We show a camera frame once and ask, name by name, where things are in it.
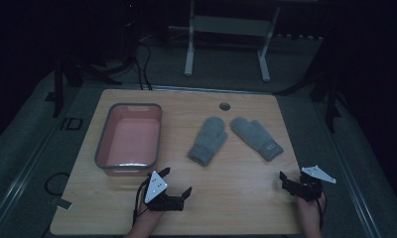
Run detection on person's right hand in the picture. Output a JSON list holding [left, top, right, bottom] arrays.
[[297, 193, 327, 227]]

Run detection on grey mitten with label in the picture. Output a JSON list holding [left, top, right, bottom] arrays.
[[229, 116, 285, 163]]

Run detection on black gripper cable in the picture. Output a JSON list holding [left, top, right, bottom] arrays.
[[132, 180, 150, 227], [315, 190, 328, 230]]

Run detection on plain grey mitten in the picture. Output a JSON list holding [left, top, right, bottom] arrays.
[[187, 116, 229, 168]]

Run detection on person's left hand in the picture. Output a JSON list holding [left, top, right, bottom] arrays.
[[132, 201, 165, 233]]

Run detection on white metal desk frame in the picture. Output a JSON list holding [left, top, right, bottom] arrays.
[[184, 0, 283, 83]]

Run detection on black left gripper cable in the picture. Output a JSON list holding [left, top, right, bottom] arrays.
[[132, 180, 150, 227]]

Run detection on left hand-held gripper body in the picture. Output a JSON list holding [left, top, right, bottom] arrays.
[[144, 170, 185, 212]]

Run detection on grey tape piece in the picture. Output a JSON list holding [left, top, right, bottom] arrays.
[[49, 196, 73, 211]]

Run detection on black floor cables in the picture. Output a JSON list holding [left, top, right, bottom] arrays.
[[134, 39, 154, 91]]

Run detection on pink basin with grey rim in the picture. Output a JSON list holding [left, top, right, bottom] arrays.
[[93, 102, 164, 178]]

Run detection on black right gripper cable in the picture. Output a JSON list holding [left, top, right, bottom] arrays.
[[315, 190, 328, 230]]

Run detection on black looped floor cable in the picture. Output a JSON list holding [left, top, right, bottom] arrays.
[[44, 171, 70, 197]]

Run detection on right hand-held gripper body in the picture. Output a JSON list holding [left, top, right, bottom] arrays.
[[286, 165, 337, 203]]

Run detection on black tripod stand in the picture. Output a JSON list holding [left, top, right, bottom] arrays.
[[52, 0, 137, 119], [275, 19, 342, 134]]

